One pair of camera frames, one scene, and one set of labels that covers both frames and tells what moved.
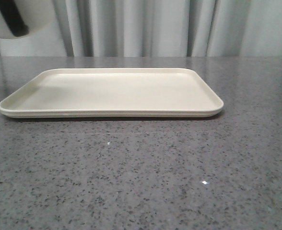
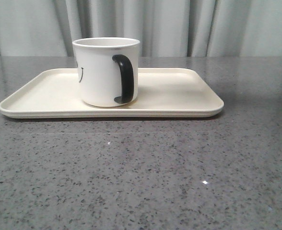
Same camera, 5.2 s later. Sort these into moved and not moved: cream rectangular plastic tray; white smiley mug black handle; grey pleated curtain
Moved: white smiley mug black handle
Not moved: grey pleated curtain; cream rectangular plastic tray
